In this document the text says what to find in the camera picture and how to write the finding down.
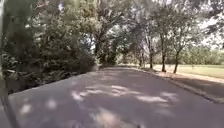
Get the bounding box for distant row of trees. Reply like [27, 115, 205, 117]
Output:
[181, 44, 224, 66]

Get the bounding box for grey asphalt road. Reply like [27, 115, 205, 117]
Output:
[0, 66, 224, 128]

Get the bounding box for pale stone kerb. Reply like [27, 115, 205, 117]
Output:
[133, 67, 224, 105]

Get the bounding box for pale green grass lawn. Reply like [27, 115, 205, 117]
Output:
[148, 63, 224, 80]

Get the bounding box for bare earth verge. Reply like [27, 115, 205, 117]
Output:
[149, 68, 224, 100]

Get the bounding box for dense trees and bushes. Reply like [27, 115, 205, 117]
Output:
[0, 0, 144, 95]

